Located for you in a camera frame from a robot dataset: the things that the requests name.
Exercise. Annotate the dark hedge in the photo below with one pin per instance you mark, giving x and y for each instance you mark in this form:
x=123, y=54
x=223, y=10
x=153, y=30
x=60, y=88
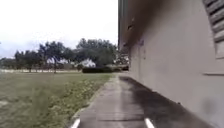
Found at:
x=96, y=70

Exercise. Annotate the row of green trees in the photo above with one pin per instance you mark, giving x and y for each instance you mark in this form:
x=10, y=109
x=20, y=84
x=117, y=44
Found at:
x=93, y=50

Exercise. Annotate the white house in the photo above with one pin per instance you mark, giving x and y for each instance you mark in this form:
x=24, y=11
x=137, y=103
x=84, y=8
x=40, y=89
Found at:
x=87, y=63

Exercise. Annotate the grey concrete path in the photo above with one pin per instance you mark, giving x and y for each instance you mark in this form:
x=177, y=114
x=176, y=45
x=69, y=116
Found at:
x=110, y=106

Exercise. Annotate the beige building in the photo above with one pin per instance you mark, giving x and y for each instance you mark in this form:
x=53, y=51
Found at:
x=173, y=60

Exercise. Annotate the robot's own part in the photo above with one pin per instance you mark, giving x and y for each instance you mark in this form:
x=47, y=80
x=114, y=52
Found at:
x=149, y=123
x=75, y=123

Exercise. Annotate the green grass field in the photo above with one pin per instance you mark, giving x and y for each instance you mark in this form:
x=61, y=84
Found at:
x=43, y=96

